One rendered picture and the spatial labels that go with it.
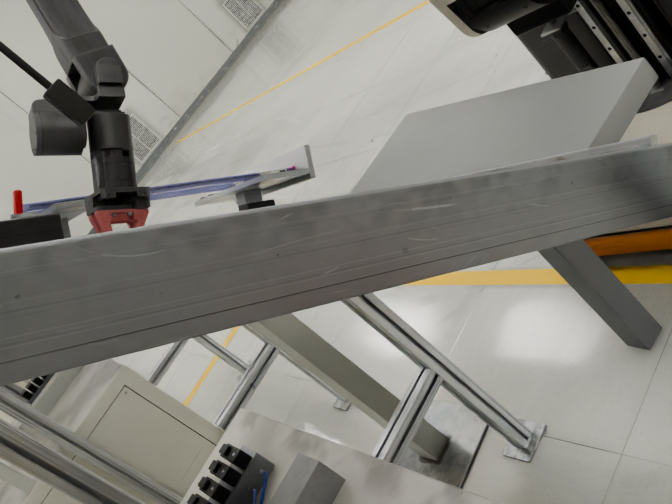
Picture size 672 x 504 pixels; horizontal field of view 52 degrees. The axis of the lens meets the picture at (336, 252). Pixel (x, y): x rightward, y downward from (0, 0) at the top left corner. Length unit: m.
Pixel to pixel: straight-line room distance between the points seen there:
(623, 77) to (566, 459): 0.78
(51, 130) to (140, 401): 1.07
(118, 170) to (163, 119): 8.12
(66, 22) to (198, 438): 1.24
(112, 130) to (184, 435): 1.14
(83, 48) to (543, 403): 1.15
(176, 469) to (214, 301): 1.59
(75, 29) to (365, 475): 0.69
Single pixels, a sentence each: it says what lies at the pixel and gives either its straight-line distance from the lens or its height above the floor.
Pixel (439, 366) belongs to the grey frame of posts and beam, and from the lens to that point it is 1.37.
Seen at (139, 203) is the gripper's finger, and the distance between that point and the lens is 0.95.
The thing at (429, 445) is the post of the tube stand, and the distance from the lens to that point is 1.68.
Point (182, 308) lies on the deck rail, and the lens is 0.37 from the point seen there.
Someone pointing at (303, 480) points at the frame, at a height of 0.66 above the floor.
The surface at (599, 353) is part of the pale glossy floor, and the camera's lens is 1.60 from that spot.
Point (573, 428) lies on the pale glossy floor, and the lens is 1.53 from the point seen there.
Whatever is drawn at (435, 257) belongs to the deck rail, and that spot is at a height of 0.88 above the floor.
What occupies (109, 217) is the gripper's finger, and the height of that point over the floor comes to 0.98.
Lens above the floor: 1.10
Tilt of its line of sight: 23 degrees down
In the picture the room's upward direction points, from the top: 49 degrees counter-clockwise
